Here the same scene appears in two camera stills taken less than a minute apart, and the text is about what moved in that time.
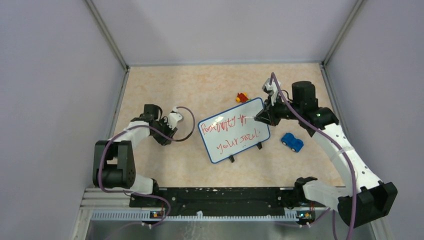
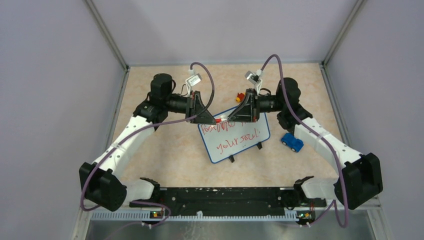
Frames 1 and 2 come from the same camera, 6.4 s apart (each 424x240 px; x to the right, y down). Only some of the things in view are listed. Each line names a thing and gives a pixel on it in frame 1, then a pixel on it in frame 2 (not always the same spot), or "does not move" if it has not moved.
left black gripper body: [163, 127] → [181, 104]
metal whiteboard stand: [259, 145] does not move
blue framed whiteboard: [227, 133] does not move
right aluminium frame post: [339, 39] does not move
